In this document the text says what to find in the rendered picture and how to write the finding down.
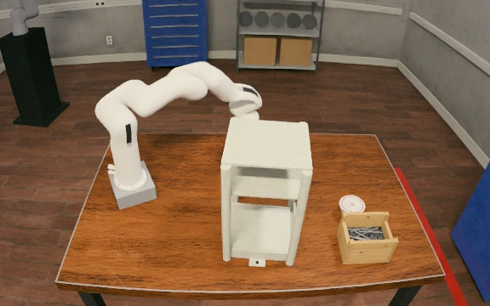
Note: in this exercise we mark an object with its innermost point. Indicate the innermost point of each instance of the white shelving unit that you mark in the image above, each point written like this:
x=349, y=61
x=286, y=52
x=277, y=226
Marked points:
x=256, y=162

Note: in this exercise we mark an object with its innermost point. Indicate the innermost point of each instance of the small wooden crate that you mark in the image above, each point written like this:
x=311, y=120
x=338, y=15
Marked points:
x=377, y=249

